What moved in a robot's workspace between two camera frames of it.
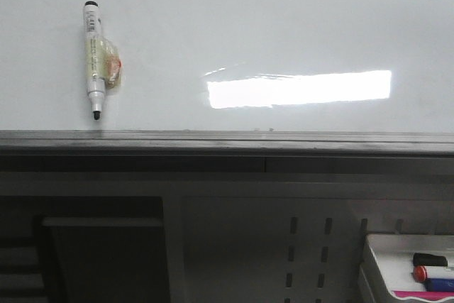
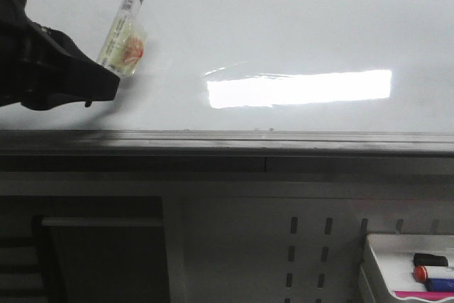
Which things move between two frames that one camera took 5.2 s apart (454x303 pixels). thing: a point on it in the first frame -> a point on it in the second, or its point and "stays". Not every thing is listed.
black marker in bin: [429, 260] stays
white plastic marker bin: [386, 263] stays
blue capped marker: [440, 284] stays
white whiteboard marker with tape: [103, 62] -> [123, 50]
